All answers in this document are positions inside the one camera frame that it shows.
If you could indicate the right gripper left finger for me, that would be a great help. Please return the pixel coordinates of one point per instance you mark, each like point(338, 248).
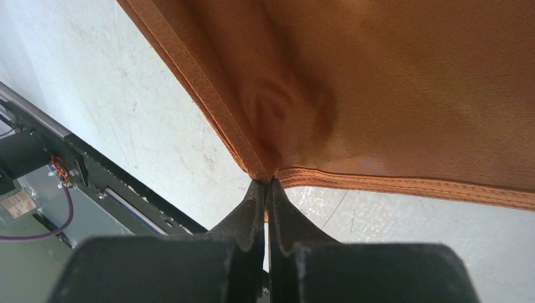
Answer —
point(224, 264)

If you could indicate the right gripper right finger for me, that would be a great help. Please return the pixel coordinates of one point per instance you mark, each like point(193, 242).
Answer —
point(308, 265)

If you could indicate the orange cloth napkin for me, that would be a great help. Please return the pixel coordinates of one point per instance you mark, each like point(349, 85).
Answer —
point(427, 98)

